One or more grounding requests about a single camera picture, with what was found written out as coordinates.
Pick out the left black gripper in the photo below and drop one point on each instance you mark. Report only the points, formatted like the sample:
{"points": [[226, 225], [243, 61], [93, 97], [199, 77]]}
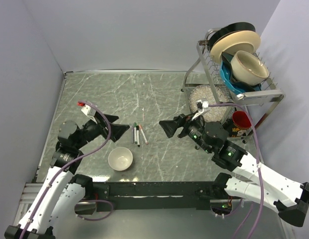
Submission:
{"points": [[101, 124]]}

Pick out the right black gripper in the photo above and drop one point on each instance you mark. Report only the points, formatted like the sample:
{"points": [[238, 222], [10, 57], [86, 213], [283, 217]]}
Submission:
{"points": [[185, 120]]}

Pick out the white pen green tip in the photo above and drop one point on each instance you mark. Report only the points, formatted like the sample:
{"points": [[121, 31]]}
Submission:
{"points": [[135, 133]]}

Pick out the white pen black tip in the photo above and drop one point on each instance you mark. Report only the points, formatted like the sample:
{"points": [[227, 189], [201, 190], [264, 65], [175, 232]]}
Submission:
{"points": [[138, 138]]}

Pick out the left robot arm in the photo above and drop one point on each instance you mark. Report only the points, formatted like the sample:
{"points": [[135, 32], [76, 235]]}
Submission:
{"points": [[63, 188]]}

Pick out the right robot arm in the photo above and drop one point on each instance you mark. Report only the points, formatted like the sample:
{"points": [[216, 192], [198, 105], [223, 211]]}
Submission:
{"points": [[288, 198]]}

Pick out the white ceramic bowl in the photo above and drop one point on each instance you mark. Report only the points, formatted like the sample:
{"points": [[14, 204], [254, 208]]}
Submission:
{"points": [[120, 159]]}

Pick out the clear textured glass plate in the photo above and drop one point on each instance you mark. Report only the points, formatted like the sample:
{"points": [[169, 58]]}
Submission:
{"points": [[205, 92]]}

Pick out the black base bar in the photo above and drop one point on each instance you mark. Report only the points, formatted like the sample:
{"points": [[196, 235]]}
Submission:
{"points": [[157, 195]]}

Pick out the red cup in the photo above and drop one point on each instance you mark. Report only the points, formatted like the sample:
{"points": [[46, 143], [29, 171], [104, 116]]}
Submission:
{"points": [[241, 120]]}

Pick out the metal dish rack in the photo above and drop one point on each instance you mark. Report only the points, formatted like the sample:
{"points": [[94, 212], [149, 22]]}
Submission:
{"points": [[269, 93]]}

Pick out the blue dish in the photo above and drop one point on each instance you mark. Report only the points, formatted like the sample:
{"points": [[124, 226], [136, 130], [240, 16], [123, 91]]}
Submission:
{"points": [[228, 79]]}

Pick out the cream bowl on rack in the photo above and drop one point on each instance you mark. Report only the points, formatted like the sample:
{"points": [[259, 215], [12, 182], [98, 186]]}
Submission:
{"points": [[248, 69]]}

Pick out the cream plate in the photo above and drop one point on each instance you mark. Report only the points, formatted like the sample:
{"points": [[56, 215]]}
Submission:
{"points": [[248, 41]]}

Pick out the black plate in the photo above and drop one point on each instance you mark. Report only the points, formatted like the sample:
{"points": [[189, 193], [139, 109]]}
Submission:
{"points": [[229, 29]]}

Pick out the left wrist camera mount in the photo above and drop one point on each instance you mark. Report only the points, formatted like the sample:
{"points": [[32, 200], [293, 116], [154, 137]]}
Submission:
{"points": [[88, 111]]}

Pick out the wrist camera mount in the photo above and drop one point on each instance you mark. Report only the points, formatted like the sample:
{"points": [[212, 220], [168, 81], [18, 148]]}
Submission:
{"points": [[202, 108], [88, 111]]}

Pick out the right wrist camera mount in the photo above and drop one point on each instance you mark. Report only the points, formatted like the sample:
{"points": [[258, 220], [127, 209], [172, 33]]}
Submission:
{"points": [[202, 108]]}

